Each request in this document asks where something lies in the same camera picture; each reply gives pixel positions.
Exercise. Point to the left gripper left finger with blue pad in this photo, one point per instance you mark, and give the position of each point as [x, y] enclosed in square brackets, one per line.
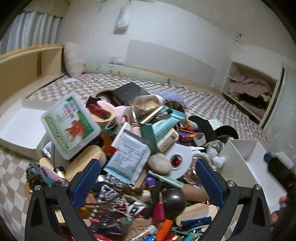
[83, 182]

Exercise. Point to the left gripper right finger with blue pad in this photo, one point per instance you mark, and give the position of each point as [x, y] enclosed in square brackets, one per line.
[212, 181]

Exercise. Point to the white crumpled tissue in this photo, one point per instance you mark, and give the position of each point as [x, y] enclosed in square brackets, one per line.
[214, 158]

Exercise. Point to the oval wooden box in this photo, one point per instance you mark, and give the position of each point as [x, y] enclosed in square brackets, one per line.
[82, 160]

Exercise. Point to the green white tube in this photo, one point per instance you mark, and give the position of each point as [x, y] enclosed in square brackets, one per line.
[168, 180]

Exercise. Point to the white shoe box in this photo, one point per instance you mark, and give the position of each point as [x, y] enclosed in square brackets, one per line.
[245, 165]

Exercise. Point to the dark grey ball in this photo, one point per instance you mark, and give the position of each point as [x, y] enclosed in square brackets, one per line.
[174, 201]

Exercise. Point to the crochet yarn piece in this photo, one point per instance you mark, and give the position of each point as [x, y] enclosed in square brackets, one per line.
[43, 176]

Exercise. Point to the white tape roll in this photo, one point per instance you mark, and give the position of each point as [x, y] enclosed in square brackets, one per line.
[199, 139]

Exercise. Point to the black cap hat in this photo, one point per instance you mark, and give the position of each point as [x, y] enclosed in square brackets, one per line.
[222, 133]

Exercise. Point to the white paper sachet packet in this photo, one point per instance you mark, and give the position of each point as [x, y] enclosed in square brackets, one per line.
[128, 161]

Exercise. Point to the beige smooth stone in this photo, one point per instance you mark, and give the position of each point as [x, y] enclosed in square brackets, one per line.
[159, 163]

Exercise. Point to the light wooden small box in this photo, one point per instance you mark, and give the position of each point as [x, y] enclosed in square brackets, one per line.
[169, 138]

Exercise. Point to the white plastic box green label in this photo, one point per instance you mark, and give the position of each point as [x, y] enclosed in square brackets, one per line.
[70, 126]

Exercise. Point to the orange lighter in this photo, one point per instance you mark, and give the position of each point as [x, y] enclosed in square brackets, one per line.
[164, 230]

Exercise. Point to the checkered bed sheet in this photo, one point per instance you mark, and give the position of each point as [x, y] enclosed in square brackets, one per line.
[14, 204]

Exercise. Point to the teal toothpaste box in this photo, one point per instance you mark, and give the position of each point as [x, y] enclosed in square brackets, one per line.
[162, 127]

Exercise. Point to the dark green small box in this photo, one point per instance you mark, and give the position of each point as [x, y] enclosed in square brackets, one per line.
[148, 134]

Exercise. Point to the open white box lid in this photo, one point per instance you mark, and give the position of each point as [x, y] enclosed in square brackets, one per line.
[22, 130]

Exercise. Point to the purple plush toy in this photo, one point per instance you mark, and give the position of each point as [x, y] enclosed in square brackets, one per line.
[171, 96]

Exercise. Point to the wardrobe shelf with clothes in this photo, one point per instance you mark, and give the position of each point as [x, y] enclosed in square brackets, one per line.
[251, 91]

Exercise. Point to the clear plastic cup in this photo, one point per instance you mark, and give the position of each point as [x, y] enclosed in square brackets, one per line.
[145, 104]

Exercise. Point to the green long bolster pillow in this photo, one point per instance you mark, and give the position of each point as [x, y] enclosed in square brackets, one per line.
[97, 67]

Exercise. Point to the wooden bed headboard shelf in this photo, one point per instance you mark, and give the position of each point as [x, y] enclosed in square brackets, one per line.
[26, 70]

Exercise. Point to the white fluffy pillow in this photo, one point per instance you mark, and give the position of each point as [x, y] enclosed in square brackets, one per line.
[73, 58]

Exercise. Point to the grey curtain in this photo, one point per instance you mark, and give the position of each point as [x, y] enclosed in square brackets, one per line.
[30, 28]

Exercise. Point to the white air conditioner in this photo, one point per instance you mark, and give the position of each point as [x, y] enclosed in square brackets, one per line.
[124, 17]

